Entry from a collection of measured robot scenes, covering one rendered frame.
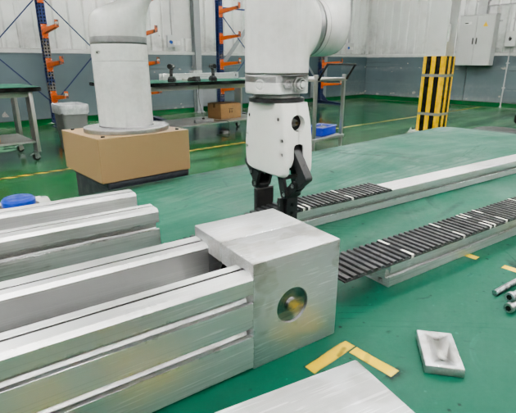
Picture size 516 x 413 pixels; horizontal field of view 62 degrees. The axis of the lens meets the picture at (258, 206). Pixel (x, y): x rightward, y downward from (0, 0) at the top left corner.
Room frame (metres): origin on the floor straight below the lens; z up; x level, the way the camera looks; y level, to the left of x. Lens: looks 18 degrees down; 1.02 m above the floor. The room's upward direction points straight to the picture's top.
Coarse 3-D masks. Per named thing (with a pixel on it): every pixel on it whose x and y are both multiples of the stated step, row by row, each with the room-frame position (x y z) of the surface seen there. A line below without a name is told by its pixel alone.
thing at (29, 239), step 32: (128, 192) 0.52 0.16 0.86; (0, 224) 0.43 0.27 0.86; (32, 224) 0.45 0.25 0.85; (64, 224) 0.41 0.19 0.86; (96, 224) 0.41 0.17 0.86; (128, 224) 0.43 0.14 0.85; (0, 256) 0.37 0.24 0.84; (32, 256) 0.38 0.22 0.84; (64, 256) 0.39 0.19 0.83; (96, 256) 0.41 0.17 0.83
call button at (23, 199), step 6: (6, 198) 0.53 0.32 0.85; (12, 198) 0.53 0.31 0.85; (18, 198) 0.53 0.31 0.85; (24, 198) 0.53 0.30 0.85; (30, 198) 0.53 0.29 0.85; (6, 204) 0.51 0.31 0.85; (12, 204) 0.51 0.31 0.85; (18, 204) 0.52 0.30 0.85; (24, 204) 0.52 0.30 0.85; (30, 204) 0.53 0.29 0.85
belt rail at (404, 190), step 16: (496, 160) 0.96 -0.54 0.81; (512, 160) 0.96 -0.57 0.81; (416, 176) 0.81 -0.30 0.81; (432, 176) 0.81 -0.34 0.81; (448, 176) 0.81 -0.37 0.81; (464, 176) 0.84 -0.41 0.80; (480, 176) 0.88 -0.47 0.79; (496, 176) 0.91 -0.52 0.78; (400, 192) 0.73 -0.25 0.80; (416, 192) 0.77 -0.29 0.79; (432, 192) 0.78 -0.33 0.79; (320, 208) 0.63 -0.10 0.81; (336, 208) 0.64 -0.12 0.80; (352, 208) 0.67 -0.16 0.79; (368, 208) 0.68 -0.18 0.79; (320, 224) 0.63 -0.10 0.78
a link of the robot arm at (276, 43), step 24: (264, 0) 0.56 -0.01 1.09; (288, 0) 0.56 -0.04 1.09; (312, 0) 0.59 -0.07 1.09; (264, 24) 0.56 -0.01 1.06; (288, 24) 0.56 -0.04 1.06; (312, 24) 0.59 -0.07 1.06; (264, 48) 0.56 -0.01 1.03; (288, 48) 0.56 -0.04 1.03; (312, 48) 0.60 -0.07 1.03; (264, 72) 0.56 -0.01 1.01; (288, 72) 0.56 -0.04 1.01
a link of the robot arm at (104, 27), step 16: (128, 0) 0.99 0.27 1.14; (144, 0) 0.99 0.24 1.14; (96, 16) 0.96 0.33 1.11; (112, 16) 0.96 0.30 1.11; (128, 16) 0.97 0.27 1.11; (144, 16) 1.01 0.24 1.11; (96, 32) 0.96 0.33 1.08; (112, 32) 0.95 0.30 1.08; (128, 32) 0.97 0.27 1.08; (144, 32) 1.01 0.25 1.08
